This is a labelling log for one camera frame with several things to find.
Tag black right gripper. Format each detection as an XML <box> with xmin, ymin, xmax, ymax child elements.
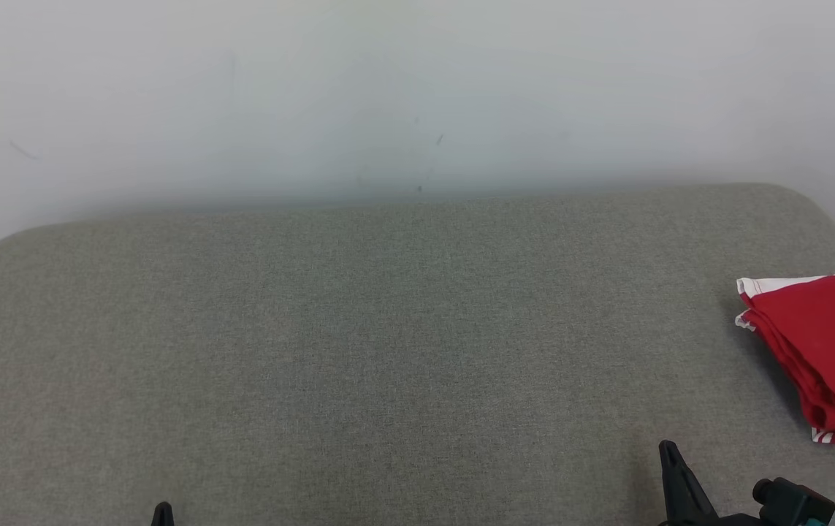
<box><xmin>658</xmin><ymin>440</ymin><xmax>763</xmax><ymax>526</ymax></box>

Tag red shorts with white stripe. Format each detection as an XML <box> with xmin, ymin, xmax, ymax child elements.
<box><xmin>736</xmin><ymin>272</ymin><xmax>835</xmax><ymax>410</ymax></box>

